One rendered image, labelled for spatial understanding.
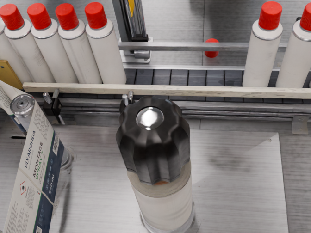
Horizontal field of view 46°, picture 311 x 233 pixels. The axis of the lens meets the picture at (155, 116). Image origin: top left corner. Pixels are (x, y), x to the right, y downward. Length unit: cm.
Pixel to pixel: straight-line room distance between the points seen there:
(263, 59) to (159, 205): 34
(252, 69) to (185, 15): 35
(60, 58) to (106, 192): 28
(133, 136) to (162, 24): 64
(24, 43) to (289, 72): 50
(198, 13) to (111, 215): 59
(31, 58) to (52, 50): 6
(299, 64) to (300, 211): 26
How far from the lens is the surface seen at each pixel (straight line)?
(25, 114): 57
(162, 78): 79
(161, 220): 55
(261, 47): 67
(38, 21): 69
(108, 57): 71
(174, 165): 40
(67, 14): 66
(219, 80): 79
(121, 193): 67
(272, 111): 77
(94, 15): 65
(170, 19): 99
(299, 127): 80
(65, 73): 78
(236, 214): 65
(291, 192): 74
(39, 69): 79
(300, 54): 69
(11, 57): 79
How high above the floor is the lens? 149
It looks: 56 degrees down
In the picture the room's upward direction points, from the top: 9 degrees counter-clockwise
